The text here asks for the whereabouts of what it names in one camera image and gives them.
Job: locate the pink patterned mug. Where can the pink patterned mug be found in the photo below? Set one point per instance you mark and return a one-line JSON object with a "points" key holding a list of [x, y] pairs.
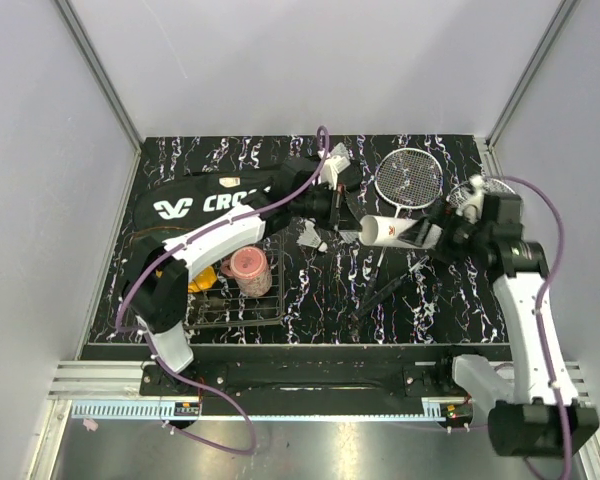
{"points": [[250, 269]]}

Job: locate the white shuttlecock tube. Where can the white shuttlecock tube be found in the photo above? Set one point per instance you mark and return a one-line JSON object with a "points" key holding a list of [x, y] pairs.
{"points": [[384, 231]]}

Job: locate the badminton racket near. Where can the badminton racket near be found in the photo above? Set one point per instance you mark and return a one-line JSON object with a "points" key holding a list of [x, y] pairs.
{"points": [[407, 179]]}

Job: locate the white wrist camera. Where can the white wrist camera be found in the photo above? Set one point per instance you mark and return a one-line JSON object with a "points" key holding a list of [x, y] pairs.
{"points": [[332, 168], [471, 208]]}

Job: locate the yellow cloth item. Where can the yellow cloth item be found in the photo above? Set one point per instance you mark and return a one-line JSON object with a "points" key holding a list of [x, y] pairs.
{"points": [[203, 281]]}

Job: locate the wire rack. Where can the wire rack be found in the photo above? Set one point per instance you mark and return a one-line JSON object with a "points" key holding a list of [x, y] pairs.
{"points": [[225, 306]]}

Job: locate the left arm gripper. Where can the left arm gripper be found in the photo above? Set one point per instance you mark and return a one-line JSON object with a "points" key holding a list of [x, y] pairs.
{"points": [[336, 198]]}

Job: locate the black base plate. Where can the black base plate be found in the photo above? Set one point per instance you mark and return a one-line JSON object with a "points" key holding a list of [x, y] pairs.
{"points": [[408, 379]]}

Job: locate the badminton racket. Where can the badminton racket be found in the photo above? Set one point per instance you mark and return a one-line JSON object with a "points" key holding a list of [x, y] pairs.
{"points": [[407, 179], [456, 197]]}

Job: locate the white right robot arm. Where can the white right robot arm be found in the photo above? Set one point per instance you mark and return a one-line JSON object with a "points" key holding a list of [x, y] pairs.
{"points": [[537, 413]]}

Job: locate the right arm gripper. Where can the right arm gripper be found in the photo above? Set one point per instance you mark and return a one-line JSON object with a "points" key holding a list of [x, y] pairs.
{"points": [[418, 233]]}

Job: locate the white shuttlecock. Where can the white shuttlecock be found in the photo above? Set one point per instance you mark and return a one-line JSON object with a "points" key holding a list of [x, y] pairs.
{"points": [[339, 152], [310, 238]]}

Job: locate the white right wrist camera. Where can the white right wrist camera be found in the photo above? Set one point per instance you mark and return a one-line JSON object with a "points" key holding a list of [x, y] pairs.
{"points": [[471, 208]]}

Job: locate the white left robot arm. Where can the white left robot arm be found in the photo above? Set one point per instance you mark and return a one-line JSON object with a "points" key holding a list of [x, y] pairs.
{"points": [[159, 273]]}

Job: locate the aluminium frame rail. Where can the aluminium frame rail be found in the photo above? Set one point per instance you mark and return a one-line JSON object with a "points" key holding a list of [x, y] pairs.
{"points": [[80, 380]]}

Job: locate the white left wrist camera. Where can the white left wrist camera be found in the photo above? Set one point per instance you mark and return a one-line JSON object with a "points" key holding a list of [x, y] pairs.
{"points": [[332, 168]]}

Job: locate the badminton racket far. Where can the badminton racket far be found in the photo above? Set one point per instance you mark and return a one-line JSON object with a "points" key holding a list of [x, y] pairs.
{"points": [[456, 197]]}

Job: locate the black racket bag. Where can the black racket bag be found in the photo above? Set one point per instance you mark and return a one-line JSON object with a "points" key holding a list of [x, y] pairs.
{"points": [[197, 199]]}

